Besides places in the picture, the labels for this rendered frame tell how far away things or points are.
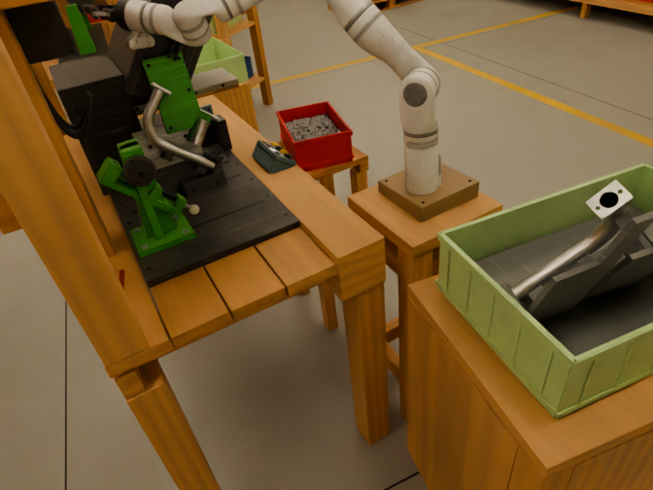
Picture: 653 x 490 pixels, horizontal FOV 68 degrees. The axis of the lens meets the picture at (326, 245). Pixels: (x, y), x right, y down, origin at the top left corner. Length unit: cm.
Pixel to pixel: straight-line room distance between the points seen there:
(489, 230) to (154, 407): 89
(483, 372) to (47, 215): 86
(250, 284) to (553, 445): 71
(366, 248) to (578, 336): 50
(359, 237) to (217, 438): 107
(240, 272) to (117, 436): 113
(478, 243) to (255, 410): 118
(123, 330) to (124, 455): 109
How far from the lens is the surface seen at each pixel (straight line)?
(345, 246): 120
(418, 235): 131
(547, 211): 131
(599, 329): 114
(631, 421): 109
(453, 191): 140
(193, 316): 114
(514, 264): 124
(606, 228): 99
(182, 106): 154
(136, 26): 138
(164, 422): 129
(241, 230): 132
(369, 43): 128
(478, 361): 110
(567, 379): 96
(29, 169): 88
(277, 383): 207
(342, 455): 187
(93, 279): 98
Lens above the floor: 163
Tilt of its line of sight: 37 degrees down
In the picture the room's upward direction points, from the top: 7 degrees counter-clockwise
